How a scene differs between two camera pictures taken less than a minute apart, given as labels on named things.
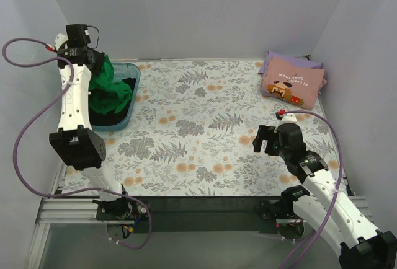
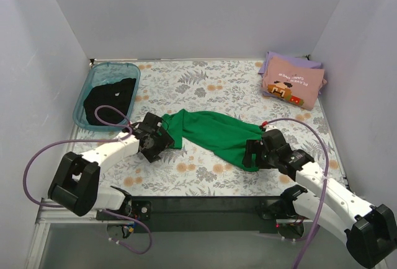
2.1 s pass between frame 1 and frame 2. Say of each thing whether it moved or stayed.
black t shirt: stayed
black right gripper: moved
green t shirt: moved
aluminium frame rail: stayed
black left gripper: moved
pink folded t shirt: stayed
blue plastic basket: stayed
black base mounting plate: stayed
